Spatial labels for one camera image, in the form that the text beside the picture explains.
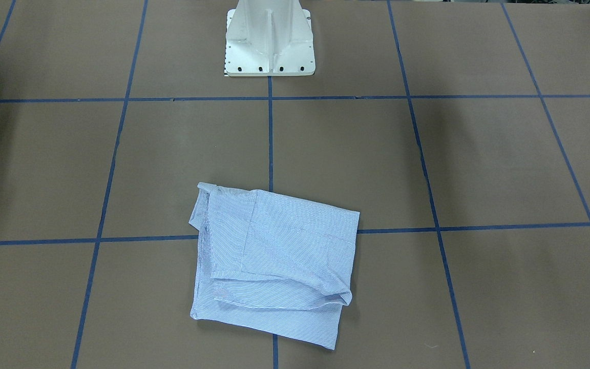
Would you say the light blue striped shirt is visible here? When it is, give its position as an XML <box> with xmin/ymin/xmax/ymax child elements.
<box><xmin>189</xmin><ymin>182</ymin><xmax>360</xmax><ymax>350</ymax></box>

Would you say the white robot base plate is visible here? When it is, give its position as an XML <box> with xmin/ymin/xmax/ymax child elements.
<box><xmin>223</xmin><ymin>1</ymin><xmax>316</xmax><ymax>77</ymax></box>

